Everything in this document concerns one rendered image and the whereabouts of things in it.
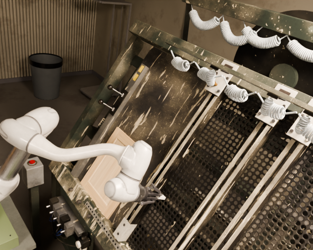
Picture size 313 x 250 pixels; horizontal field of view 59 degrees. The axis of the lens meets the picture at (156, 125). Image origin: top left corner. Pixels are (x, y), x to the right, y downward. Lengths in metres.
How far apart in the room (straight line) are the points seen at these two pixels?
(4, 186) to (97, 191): 0.56
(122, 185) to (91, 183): 0.80
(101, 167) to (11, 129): 0.76
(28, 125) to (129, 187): 0.56
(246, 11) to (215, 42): 1.88
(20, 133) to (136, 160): 0.54
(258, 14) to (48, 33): 4.36
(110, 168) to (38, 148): 0.68
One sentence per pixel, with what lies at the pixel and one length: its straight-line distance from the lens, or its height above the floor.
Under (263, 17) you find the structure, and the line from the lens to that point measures 2.00.
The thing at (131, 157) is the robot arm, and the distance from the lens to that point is 1.23.
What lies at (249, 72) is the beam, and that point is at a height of 1.94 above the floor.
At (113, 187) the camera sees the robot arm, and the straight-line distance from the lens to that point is 1.23.
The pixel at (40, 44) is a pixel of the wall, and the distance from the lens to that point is 5.73.
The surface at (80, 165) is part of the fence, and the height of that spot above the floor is 0.98.
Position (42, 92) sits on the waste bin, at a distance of 5.06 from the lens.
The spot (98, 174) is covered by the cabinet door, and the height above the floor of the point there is 1.01.
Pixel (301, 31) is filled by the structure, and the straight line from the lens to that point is 1.88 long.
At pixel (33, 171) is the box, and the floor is 0.90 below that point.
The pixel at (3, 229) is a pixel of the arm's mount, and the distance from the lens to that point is 1.98.
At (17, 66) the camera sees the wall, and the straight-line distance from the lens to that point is 5.72.
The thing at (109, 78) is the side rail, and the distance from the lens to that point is 2.15.
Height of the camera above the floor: 2.32
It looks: 30 degrees down
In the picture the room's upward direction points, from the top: 12 degrees clockwise
